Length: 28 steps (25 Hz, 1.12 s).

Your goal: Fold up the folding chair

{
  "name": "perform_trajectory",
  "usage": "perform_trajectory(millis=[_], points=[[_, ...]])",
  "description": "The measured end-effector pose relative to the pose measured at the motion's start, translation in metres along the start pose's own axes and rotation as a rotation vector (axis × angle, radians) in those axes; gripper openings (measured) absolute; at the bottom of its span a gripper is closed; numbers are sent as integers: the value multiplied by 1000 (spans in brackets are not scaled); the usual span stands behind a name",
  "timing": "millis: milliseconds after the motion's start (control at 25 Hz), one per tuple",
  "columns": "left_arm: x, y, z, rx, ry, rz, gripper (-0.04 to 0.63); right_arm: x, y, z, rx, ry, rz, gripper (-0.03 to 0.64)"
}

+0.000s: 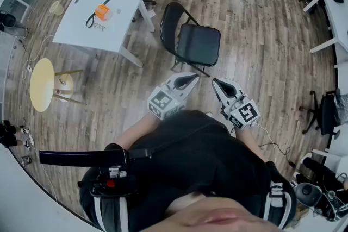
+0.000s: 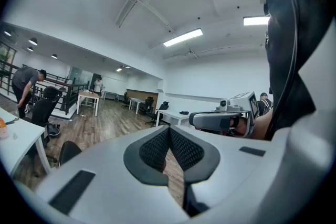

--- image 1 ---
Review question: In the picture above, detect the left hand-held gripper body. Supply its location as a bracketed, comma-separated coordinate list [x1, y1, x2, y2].
[147, 83, 189, 121]

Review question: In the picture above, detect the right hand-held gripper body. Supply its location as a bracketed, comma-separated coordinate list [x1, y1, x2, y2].
[220, 92, 261, 130]

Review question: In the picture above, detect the black folding chair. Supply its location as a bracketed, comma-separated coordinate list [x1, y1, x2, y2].
[159, 1, 221, 78]

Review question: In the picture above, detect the person's right forearm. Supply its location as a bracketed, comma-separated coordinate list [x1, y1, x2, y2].
[239, 125, 269, 164]

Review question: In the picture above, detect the person's left forearm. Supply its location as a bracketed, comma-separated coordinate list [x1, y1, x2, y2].
[116, 111, 161, 149]

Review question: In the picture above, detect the person's black shirt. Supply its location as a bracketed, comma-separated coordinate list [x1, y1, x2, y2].
[78, 110, 297, 232]

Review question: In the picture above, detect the black chest-mounted device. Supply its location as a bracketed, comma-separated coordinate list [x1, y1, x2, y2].
[77, 165, 139, 198]

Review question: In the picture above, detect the orange white device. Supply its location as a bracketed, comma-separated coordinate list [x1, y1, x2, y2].
[94, 4, 113, 22]

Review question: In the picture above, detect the round black device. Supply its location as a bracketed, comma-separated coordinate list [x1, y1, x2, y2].
[295, 181, 323, 207]

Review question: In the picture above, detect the white table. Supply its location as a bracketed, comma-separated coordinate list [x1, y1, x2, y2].
[52, 0, 156, 68]

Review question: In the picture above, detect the person's face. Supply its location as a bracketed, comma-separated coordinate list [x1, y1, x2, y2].
[141, 192, 283, 232]

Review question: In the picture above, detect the long white desk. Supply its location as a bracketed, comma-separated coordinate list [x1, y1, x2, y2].
[303, 0, 348, 68]

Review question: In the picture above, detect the round yellow side table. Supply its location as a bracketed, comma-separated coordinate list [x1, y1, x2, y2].
[29, 58, 87, 112]

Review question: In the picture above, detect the pale yellow bin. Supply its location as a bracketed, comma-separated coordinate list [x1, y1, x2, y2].
[49, 1, 65, 16]

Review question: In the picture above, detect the thin white cable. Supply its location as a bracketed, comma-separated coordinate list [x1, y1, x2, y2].
[255, 122, 277, 164]

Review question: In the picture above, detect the black floor cable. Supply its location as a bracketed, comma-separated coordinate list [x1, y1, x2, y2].
[258, 142, 296, 167]

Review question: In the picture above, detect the black white harness strap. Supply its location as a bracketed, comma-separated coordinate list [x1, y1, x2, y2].
[262, 162, 297, 229]
[92, 195, 128, 232]

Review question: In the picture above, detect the black chest strap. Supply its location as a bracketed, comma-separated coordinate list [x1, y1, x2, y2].
[39, 148, 153, 168]

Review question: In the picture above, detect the orange device with black strap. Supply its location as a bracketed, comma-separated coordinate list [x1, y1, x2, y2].
[85, 0, 115, 28]

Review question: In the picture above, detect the white charger cable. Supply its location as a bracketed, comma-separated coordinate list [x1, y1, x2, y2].
[16, 34, 55, 81]

